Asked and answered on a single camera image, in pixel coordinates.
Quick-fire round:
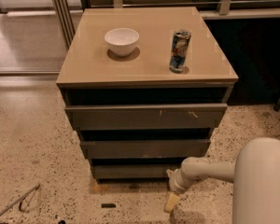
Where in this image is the metal sliding door frame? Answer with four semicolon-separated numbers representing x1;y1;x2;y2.
52;0;75;49

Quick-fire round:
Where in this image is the small black floor object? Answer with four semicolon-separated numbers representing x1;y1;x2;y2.
101;203;116;208

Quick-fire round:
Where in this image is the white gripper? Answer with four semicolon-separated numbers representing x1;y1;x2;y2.
164;169;190;213

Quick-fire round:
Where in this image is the grey drawer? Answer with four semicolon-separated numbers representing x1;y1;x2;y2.
80;139;210;159
65;104;227;131
91;164;181;179

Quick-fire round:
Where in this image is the grey three-drawer cabinet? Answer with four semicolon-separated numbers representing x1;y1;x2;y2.
57;7;238;168

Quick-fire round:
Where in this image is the grey metal rod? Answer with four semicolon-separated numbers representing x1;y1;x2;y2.
0;183;40;217

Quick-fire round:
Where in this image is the blue patterned drink can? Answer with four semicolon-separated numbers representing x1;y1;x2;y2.
169;29;191;73

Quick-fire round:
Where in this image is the white ceramic bowl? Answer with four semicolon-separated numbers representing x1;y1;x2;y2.
105;28;139;57

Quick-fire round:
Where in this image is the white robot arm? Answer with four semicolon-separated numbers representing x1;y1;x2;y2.
164;137;280;224

